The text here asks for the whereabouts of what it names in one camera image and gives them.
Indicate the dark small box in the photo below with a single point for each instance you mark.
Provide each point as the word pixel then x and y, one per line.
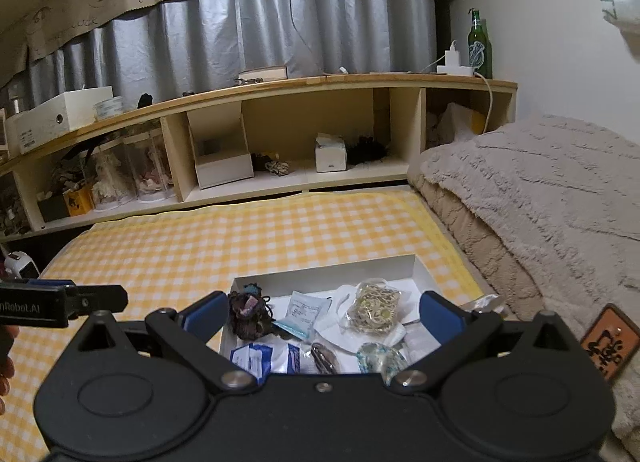
pixel 52 208

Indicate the wooden shelf headboard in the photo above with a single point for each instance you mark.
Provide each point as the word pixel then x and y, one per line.
pixel 300 86

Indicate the blue and white packet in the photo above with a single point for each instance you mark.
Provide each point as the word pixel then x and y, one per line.
pixel 260 357

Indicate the tape roll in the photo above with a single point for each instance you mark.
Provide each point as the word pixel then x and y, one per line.
pixel 109 107

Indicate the person's left hand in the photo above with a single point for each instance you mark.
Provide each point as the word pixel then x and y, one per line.
pixel 7 374

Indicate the small black figure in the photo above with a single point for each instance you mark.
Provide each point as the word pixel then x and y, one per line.
pixel 145 100

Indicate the small white appliance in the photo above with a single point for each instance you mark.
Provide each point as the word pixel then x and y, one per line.
pixel 22 267

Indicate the flat wooden box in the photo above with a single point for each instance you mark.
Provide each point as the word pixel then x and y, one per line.
pixel 262 74

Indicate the yellow and black box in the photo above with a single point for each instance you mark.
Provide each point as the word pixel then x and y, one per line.
pixel 80 201

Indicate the beige fleece blanket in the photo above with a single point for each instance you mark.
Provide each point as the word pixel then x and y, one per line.
pixel 550 202

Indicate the open white carton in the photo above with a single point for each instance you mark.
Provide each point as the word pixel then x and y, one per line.
pixel 222 169

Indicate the bag of gold rubber bands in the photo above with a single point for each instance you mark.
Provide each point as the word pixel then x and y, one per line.
pixel 372 307

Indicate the green glass bottle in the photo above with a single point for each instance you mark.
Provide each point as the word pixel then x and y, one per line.
pixel 480 49

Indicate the white packet with blue edge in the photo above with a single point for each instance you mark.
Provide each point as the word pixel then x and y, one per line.
pixel 302 314

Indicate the white power strip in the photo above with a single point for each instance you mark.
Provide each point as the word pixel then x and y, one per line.
pixel 455 70

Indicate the white face mask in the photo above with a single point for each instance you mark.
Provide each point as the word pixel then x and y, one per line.
pixel 345 338

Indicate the dark patterned hair clip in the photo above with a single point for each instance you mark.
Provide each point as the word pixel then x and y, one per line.
pixel 325 358

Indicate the yellow checked sheet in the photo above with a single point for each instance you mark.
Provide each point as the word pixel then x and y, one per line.
pixel 200 242

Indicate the clear plastic bag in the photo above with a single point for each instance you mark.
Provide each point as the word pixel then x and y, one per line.
pixel 482 306

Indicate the orange patch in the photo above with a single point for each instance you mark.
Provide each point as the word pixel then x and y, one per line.
pixel 605 342

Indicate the black fluffy bundle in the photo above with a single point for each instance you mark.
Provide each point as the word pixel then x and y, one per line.
pixel 366 151

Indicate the white storage box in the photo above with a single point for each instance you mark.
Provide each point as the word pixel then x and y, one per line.
pixel 55 119

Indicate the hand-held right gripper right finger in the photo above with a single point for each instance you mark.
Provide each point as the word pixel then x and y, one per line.
pixel 442 319

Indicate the grey curtain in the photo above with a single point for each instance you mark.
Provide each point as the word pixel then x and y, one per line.
pixel 350 26

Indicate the clear plastic jar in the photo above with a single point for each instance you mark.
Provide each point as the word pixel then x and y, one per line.
pixel 150 171
pixel 111 181

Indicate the white cardboard box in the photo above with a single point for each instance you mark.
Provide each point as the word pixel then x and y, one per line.
pixel 325 269

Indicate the metal lidded jar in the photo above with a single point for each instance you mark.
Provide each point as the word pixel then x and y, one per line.
pixel 17 101

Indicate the small white box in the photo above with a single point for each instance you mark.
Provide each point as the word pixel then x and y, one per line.
pixel 331 156

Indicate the crumpled white bag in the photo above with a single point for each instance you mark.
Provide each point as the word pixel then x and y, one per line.
pixel 452 124

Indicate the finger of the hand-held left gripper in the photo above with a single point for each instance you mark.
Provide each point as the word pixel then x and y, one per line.
pixel 97 299
pixel 47 284

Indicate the white charger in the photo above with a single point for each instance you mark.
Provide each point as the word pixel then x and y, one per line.
pixel 454 56

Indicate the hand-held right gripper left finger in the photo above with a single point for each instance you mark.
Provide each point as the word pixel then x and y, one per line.
pixel 207 317

